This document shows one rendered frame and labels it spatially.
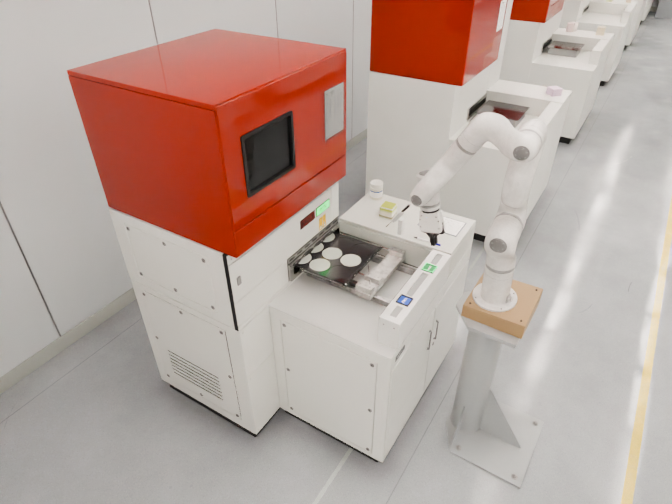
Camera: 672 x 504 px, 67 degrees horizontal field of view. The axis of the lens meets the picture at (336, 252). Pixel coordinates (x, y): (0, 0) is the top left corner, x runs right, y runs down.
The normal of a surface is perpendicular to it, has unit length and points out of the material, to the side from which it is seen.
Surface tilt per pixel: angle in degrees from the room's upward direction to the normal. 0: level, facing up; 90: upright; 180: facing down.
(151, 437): 0
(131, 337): 0
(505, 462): 0
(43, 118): 90
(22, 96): 90
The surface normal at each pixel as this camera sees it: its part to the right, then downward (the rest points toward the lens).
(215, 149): -0.53, 0.50
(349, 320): 0.00, -0.81
